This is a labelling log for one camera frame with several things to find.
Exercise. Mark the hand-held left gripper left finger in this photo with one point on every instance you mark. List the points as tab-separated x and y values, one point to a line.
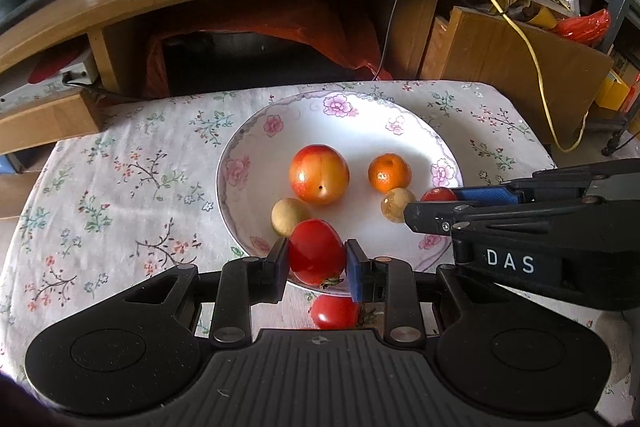
280	267

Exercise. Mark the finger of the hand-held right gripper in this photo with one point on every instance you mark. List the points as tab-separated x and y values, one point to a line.
485	194
435	217

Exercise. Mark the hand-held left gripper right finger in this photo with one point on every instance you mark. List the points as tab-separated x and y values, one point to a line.
356	272

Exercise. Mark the small red tomato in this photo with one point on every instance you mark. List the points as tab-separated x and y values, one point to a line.
332	312
439	194

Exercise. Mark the medium red tomato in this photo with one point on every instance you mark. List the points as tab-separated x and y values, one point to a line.
316	252

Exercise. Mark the brown longan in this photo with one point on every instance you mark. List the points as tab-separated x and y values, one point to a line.
287	217
395	204

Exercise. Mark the orange mandarin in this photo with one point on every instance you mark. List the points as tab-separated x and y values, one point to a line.
390	174

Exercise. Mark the large red tomato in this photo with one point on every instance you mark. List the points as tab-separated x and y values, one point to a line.
320	172

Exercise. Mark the white floral bowl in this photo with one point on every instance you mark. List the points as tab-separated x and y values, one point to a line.
360	142

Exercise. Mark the wooden board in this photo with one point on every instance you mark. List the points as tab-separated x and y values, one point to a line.
500	52

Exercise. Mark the yellow box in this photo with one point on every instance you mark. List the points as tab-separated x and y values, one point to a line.
612	92

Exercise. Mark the floral tablecloth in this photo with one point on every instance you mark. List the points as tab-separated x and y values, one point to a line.
125	207

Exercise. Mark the red plastic bag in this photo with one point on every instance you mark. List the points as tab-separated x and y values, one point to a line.
585	27

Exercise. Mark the orange plastic bag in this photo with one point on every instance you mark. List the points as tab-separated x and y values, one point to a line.
340	37

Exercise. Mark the silver media player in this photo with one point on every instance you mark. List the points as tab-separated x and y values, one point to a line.
80	69

